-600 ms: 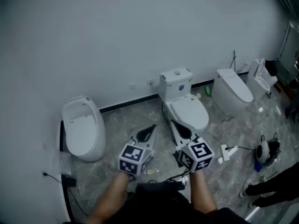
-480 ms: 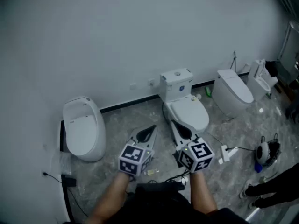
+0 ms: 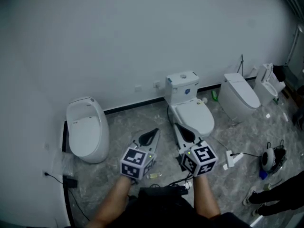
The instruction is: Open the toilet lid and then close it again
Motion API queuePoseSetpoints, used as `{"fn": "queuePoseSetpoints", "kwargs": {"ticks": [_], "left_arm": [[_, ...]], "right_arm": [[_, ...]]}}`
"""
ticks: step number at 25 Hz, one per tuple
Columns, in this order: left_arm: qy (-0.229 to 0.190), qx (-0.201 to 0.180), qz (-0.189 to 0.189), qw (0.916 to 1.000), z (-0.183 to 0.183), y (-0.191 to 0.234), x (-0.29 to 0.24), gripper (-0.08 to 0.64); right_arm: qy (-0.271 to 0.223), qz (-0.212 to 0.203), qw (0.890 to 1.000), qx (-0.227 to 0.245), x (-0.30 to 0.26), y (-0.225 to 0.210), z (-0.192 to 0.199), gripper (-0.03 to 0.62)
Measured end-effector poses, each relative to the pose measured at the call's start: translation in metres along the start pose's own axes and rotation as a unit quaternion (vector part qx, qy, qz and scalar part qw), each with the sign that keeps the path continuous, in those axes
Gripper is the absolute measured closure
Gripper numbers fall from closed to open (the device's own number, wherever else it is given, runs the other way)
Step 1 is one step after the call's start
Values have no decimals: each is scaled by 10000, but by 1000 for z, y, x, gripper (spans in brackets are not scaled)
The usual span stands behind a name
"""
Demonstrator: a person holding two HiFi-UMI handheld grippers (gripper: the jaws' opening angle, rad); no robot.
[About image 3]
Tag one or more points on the small white roll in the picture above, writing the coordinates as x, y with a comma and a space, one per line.
205, 100

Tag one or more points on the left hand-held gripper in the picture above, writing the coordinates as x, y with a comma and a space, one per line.
133, 161

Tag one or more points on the white toilet with tank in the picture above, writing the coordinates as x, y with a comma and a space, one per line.
181, 87

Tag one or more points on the wall socket with black plug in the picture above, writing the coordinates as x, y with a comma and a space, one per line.
45, 174

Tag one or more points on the egg-shaped toilet lid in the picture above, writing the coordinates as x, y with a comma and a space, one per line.
84, 136

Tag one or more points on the person's black clothing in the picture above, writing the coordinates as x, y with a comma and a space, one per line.
161, 210

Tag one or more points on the small white toilet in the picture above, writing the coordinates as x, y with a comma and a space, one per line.
262, 91

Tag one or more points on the white power strip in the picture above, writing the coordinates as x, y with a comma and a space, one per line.
231, 159

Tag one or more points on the thin metal stand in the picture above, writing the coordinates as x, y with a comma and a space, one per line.
242, 65

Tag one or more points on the clear plastic bag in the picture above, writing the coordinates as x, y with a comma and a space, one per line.
62, 163

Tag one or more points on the black cloth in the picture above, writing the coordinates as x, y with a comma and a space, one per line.
279, 73

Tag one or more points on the white tankless smart toilet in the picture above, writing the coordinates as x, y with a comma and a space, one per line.
231, 108

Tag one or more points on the smart toilet lid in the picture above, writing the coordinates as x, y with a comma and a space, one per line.
242, 91

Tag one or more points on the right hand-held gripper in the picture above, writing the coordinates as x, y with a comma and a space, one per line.
202, 159

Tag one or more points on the green bottle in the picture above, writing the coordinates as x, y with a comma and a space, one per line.
215, 95

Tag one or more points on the white tube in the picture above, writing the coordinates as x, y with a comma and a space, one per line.
285, 117

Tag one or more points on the narrow toilet lid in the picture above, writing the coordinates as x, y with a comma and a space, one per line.
266, 72

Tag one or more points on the white egg-shaped toilet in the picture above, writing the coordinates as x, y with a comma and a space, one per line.
99, 148

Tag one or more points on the small white box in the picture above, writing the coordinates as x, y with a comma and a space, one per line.
268, 115

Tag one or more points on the black power adapter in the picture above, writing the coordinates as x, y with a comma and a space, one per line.
70, 182

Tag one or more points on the oval toilet lid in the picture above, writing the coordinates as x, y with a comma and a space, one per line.
197, 116

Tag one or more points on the person's left forearm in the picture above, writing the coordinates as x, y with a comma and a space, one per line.
111, 203

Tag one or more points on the small blue object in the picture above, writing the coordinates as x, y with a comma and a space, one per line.
263, 174

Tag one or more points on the person's right forearm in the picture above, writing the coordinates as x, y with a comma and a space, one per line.
205, 198

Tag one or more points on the small clear bottle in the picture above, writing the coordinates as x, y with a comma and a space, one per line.
154, 175

